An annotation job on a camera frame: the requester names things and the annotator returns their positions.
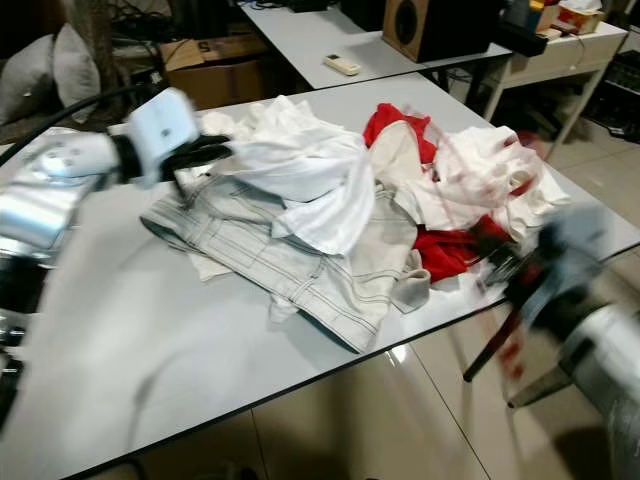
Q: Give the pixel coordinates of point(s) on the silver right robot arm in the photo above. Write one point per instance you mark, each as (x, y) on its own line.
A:
(610, 365)

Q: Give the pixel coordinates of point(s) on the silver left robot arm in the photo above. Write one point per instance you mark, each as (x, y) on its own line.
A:
(40, 205)

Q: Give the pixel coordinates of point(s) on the pale jeans with striped seams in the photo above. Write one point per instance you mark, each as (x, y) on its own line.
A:
(290, 272)

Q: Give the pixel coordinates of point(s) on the black device with yellow part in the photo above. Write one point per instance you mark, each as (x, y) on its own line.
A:
(522, 35)

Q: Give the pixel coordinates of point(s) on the white remote control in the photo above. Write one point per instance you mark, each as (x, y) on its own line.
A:
(342, 65)

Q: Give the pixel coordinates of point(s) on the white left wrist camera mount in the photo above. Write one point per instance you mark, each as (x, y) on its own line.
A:
(163, 125)

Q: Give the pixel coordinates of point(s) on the cream white shirt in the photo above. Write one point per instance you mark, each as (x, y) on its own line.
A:
(480, 165)

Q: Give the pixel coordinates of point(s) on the grey pillow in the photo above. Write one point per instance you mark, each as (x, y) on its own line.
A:
(78, 68)
(25, 85)

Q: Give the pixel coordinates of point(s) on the black table leg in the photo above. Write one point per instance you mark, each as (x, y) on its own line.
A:
(490, 345)

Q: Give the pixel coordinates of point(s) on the brown cardboard box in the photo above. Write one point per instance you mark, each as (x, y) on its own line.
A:
(215, 75)

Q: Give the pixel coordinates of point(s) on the wooden black speaker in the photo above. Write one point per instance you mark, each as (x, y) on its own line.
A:
(438, 28)

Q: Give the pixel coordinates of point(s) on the tissue box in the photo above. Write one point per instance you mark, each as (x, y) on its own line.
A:
(580, 17)

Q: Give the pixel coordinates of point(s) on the red garment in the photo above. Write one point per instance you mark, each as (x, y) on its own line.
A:
(445, 250)

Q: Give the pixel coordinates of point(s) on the black plastic crate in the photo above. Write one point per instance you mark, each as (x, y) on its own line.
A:
(615, 95)

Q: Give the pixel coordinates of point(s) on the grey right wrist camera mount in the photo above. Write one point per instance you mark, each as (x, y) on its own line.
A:
(575, 250)

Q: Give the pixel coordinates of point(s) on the red clothes hanger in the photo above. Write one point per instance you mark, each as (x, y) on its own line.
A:
(510, 355)

